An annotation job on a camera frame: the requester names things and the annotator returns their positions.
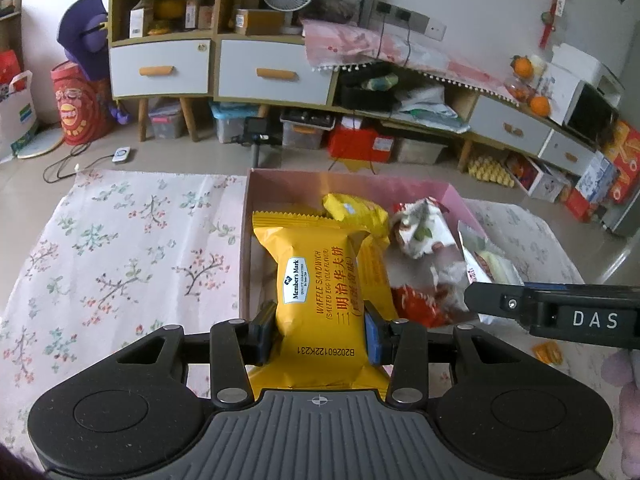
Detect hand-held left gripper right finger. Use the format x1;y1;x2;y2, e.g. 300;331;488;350
363;300;526;408

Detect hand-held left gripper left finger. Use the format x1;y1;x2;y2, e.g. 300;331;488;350
115;302;277;408

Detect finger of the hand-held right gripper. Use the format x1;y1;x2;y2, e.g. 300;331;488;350
463;282;539;331

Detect cream white snack packet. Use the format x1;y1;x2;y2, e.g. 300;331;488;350
457;219;527;324

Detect red snack packet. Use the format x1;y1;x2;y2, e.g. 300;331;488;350
391;282;452;329

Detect mustard yellow snack packet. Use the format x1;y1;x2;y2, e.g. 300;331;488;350
359;233;402;322

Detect yellow waffle snack packet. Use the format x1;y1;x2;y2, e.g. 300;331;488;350
251;209;392;404

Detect pink-lined cardboard box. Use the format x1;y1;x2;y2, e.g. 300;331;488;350
239;168;490;323

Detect white text-printed snack packet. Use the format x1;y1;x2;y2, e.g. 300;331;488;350
429;249;472;312

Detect orange and white snack packet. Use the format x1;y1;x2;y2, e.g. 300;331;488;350
532;340;564;365

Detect pale purple fuzzy cloth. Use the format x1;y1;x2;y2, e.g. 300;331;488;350
601;349;640;462

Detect white green-printed snack packet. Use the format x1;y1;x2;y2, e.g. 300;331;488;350
389;198;454;260

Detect white fruit carton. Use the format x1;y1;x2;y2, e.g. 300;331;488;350
504;152;571;204

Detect bright yellow patterned snack packet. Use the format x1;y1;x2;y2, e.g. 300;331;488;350
322;193;390;239

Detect yellow egg tray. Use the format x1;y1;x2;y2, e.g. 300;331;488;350
468;154;516;187

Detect blue and white carton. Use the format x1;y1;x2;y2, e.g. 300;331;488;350
574;152;621;206

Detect floral printed cloth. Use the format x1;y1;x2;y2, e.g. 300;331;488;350
0;167;587;480

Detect red and yellow gift box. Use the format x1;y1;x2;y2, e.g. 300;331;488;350
599;119;640;206

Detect low cabinet white drawer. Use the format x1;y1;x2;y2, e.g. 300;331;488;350
469;94;551;156
539;132;596;176

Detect low wooden cabinet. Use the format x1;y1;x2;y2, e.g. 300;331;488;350
329;60;602;177

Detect red storage box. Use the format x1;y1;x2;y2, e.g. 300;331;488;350
327;115;396;164

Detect white plastic bags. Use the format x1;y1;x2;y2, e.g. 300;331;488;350
399;84;472;134

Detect clear plastic bin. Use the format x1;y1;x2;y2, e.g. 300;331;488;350
279;107;336;150

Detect blue-lidded plastic bin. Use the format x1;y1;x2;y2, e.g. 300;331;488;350
209;102;261;145

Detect white microwave oven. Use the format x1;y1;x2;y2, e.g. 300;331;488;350
539;42;626;141

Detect grey plastic storage bin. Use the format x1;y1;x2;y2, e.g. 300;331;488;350
148;104;186;140

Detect wide white drawer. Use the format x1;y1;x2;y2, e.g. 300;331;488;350
217;38;337;106

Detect dark maroon clothing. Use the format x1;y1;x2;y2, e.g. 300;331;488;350
0;439;37;480

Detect small white drawer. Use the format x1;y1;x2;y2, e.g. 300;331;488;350
108;39;212;99

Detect round white floor plate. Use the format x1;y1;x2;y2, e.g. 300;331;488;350
16;127;66;160

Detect red round printed bag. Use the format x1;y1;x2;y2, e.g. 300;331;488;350
49;59;119;147

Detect pink floral cover cloth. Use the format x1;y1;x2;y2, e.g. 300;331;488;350
302;18;532;106

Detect red hanging ornament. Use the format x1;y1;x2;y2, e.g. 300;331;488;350
539;0;569;51

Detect white refrigerator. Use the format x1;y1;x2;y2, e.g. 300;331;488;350
570;0;640;91

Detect brown cardboard box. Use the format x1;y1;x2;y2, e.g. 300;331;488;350
234;8;286;36

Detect white shopping bag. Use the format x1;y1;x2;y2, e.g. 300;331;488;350
0;70;40;159

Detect white carton on shelf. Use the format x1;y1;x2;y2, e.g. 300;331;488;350
129;0;156;39

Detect purple plush toy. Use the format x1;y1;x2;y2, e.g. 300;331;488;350
56;0;134;126

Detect red gift bag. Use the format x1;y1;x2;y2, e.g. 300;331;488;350
0;49;21;87

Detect black camera on stand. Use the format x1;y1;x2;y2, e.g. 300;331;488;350
242;116;281;171

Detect black floor cable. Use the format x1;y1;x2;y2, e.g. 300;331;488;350
42;142;119;184

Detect grey wall socket panel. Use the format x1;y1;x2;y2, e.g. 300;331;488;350
375;1;446;42

